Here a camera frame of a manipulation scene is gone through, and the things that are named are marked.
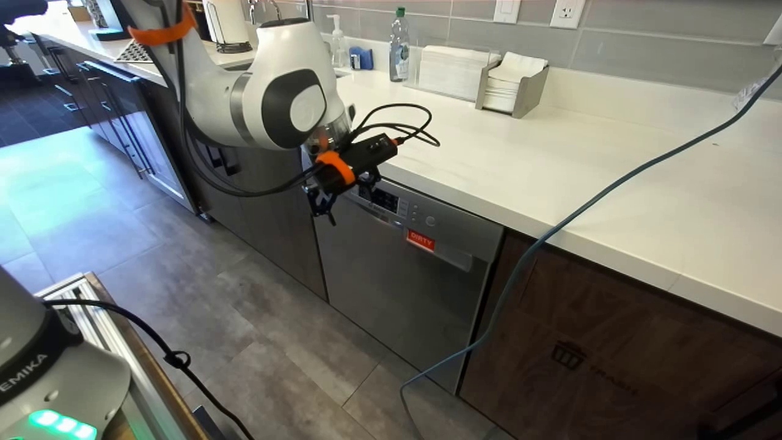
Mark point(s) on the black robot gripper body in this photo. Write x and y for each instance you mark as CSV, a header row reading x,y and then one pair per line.
x,y
338,185

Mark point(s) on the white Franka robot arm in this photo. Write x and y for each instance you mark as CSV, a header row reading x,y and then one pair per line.
x,y
244,88

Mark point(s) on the stainless steel dishwasher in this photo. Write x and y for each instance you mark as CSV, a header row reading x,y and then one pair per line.
x,y
391,302

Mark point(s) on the dark grey sink cabinet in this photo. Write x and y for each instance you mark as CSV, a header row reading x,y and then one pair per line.
x,y
277,234

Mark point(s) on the red dirty sign magnet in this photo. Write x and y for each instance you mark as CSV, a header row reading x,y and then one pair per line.
x,y
421,239

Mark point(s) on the small blue container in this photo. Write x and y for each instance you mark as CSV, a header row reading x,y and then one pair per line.
x,y
362,60

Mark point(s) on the white soap dispenser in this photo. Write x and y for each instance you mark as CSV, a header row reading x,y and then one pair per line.
x,y
338,45

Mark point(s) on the clear plastic water bottle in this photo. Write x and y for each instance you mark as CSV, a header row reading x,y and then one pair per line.
x,y
398,50

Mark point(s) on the white paper towel stack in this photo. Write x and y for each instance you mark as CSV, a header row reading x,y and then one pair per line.
x,y
454,72

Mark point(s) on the dark glossy cabinet unit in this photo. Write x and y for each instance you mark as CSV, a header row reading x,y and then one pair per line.
x,y
138,138

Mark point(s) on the white paper towel roll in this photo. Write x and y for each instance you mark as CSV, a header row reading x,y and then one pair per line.
x,y
226,19

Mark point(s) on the grey napkin holder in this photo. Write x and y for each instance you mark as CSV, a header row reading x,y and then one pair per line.
x,y
526,88

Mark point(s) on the brown wooden cabinet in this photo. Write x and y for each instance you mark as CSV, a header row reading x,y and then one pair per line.
x,y
619,343

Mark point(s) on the black camera with orange mount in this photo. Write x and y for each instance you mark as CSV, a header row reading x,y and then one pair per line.
x,y
375,150

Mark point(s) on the metal and wood frame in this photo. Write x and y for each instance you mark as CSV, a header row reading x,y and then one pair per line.
x,y
155,375

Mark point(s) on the white wall switch plate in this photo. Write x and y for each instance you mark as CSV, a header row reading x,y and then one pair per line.
x,y
507,11

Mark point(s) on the white wall outlet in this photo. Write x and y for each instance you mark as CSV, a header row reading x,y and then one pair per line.
x,y
567,12

